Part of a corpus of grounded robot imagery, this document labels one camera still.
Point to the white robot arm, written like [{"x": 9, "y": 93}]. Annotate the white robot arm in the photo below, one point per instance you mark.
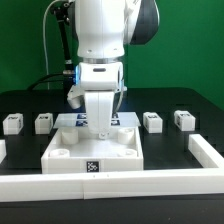
[{"x": 103, "y": 28}]

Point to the white sheet with tags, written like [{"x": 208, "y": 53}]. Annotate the white sheet with tags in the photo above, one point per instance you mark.
[{"x": 123, "y": 119}]

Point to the white front fence bar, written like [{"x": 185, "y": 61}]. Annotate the white front fence bar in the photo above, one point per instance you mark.
[{"x": 42, "y": 187}]

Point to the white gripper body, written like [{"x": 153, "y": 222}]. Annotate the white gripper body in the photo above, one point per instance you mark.
[{"x": 100, "y": 108}]

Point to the white right fence bar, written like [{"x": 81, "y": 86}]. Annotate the white right fence bar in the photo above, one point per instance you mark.
[{"x": 204, "y": 153}]

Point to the white fence bar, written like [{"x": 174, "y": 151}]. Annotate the white fence bar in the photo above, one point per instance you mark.
[
  {"x": 42, "y": 187},
  {"x": 204, "y": 153}
]

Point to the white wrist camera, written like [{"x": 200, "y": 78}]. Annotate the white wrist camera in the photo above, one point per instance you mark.
[{"x": 75, "y": 97}]

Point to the white left fence block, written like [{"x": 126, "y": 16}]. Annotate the white left fence block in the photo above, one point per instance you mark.
[{"x": 2, "y": 150}]

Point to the white square tabletop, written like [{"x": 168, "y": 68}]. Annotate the white square tabletop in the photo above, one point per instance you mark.
[{"x": 75, "y": 150}]

